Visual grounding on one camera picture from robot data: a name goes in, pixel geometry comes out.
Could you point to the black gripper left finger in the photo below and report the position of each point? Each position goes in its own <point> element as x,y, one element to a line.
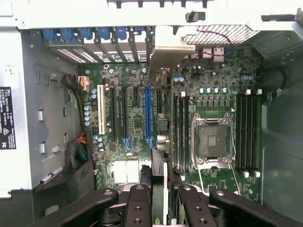
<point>138,208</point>

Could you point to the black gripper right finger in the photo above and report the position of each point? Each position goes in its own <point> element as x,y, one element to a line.
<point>196,210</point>

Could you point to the black RAM slot white clips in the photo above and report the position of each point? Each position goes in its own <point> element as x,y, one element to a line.
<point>257,132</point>
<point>181,132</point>
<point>245,132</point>

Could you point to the blue expansion slot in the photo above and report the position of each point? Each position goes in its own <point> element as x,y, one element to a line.
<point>148,113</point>

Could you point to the long black expansion slot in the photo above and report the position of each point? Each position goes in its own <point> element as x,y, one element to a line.
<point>114,111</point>
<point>124,111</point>

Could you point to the white expansion slot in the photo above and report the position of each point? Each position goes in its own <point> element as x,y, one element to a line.
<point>101,111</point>

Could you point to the short black expansion slot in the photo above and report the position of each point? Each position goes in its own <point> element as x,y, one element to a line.
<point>159,99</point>
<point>136,93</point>

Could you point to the silver chipset heatsink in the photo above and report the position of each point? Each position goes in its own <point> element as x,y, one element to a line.
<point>125,171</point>

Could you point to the CPU socket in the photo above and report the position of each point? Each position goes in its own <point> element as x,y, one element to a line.
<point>214,139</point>

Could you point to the green motherboard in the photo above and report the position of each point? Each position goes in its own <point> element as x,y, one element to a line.
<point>137,113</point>

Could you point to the black open PC case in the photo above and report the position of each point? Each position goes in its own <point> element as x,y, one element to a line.
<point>281,153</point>

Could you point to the grey power supply unit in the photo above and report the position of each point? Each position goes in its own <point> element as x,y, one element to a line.
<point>9,71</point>

